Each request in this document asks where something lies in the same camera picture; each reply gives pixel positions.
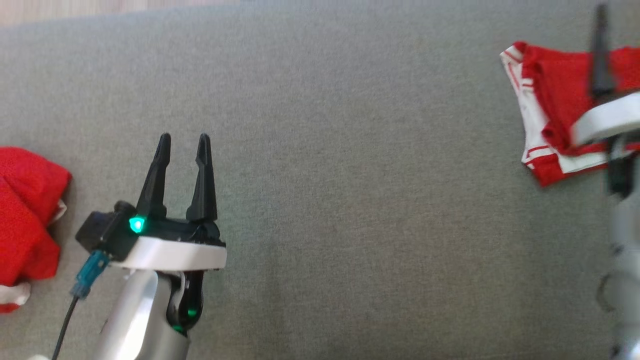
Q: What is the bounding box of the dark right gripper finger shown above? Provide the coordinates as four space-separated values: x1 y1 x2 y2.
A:
590 4 615 103

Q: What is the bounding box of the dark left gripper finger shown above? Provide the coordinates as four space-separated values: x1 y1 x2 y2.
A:
186 133 219 224
135 132 172 219

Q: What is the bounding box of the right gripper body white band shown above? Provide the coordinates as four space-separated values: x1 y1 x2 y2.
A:
570 92 640 198

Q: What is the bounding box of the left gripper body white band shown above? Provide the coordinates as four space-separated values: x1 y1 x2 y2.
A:
111 216 227 333

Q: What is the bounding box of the red basketball jersey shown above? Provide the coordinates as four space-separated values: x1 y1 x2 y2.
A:
500 41 640 187

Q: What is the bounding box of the red basketball shorts white stripe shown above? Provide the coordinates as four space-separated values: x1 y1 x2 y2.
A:
0 146 72 315

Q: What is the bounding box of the large grey sofa seat cushion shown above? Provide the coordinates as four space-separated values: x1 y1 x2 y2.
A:
0 0 640 360

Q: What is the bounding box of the left camera cable teal plug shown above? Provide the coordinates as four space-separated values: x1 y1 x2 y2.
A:
50 250 111 360

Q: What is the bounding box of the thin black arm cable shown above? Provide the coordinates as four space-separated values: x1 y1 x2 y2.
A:
596 272 621 312

